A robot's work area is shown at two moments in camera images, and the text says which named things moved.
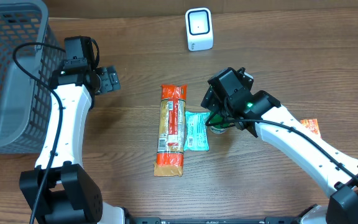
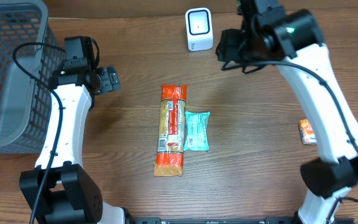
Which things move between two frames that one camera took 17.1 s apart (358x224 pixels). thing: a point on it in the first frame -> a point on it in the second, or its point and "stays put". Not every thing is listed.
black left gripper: x=108 y=81 stays put
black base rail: x=266 y=220 stays put
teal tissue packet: x=196 y=131 stays put
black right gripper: x=208 y=102 -> x=225 y=45
